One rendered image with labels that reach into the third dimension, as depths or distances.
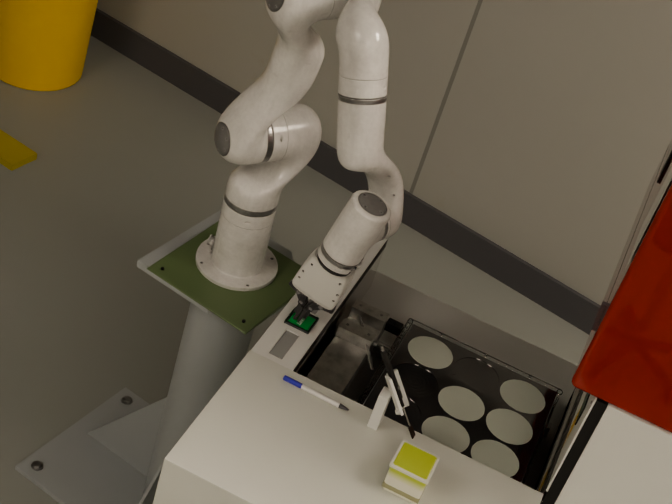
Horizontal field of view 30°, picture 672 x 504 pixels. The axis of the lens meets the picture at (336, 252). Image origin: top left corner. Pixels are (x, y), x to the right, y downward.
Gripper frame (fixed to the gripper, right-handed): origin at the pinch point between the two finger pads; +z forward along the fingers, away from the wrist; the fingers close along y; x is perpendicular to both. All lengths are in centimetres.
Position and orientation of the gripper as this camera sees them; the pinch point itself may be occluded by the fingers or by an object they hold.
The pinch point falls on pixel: (302, 310)
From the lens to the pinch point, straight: 255.6
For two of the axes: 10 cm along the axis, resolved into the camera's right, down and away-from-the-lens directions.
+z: -4.4, 6.7, 6.1
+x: -3.7, 4.8, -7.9
